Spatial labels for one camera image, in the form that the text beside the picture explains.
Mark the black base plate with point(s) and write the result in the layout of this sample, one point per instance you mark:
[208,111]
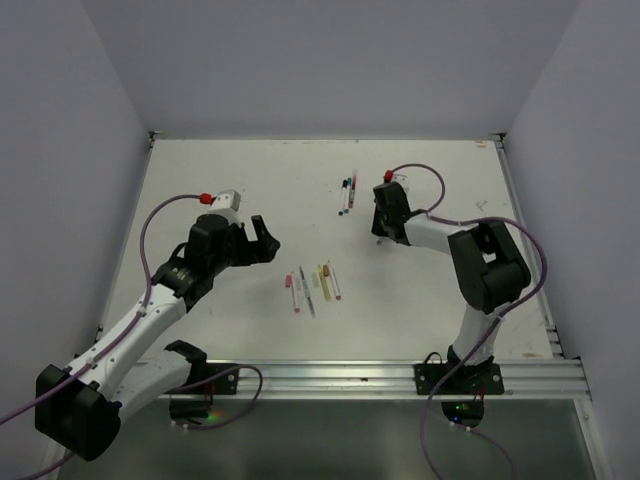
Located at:
[469,380]
[210,379]

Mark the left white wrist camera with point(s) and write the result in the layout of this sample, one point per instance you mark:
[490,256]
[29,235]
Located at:
[225,204]

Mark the teal capped white pen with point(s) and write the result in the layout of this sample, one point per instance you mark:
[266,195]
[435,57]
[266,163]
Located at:
[348,193]

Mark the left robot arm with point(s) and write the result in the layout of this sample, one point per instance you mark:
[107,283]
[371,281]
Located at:
[83,405]

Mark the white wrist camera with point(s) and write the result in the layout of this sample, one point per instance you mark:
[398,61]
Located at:
[225,204]
[392,176]

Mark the yellow pen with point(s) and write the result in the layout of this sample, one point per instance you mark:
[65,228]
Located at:
[324,282]

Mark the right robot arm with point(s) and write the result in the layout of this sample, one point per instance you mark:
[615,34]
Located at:
[490,270]

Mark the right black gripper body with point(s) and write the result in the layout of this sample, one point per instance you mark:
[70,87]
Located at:
[378,220]

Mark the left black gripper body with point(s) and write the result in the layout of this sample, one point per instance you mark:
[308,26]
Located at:
[234,253]

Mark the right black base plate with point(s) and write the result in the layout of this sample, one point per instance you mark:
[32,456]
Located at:
[469,380]

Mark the black capped white pen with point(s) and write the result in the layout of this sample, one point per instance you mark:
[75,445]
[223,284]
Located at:
[343,207]

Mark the magenta pen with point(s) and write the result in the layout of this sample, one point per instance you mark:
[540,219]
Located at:
[352,186]

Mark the pink capped white pen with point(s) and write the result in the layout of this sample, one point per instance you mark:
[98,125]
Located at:
[295,292]

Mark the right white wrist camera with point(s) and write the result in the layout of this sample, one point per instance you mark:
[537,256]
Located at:
[392,176]

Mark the aluminium mounting rail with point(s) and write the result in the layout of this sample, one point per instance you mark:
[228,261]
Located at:
[404,380]

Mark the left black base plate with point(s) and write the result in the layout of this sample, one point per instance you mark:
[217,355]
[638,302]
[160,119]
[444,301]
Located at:
[210,379]

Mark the brown capped white pen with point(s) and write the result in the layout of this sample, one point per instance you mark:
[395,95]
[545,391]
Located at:
[334,281]

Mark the dark purple pen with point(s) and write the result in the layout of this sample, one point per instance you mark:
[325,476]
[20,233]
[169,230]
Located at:
[307,292]

